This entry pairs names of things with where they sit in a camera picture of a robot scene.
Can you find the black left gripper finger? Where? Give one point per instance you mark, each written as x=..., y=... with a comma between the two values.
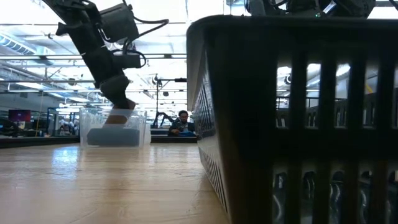
x=116, y=93

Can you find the brown bandage roll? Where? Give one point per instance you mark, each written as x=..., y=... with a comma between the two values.
x=116, y=120

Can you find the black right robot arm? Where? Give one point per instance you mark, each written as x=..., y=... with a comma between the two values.
x=298, y=7

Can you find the clear plastic container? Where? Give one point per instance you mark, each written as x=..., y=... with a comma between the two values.
x=84, y=124

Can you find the black aluminium table frame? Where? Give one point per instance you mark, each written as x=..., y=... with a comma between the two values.
x=37, y=141

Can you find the person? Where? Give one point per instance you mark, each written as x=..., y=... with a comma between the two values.
x=182, y=126

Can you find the red lit monitor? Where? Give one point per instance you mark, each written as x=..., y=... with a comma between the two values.
x=19, y=115

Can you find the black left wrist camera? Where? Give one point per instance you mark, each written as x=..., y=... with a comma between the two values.
x=127, y=60

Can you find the black plastic basket tray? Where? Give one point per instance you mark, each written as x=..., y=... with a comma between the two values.
x=242, y=93

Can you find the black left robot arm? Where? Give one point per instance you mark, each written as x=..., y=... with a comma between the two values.
x=77, y=28

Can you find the black camera stand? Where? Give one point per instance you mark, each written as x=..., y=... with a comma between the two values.
x=157, y=99

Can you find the black background robot arm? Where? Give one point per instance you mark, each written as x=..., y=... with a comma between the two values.
x=160, y=116

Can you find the black bandage roll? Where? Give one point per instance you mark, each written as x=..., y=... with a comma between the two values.
x=113, y=137

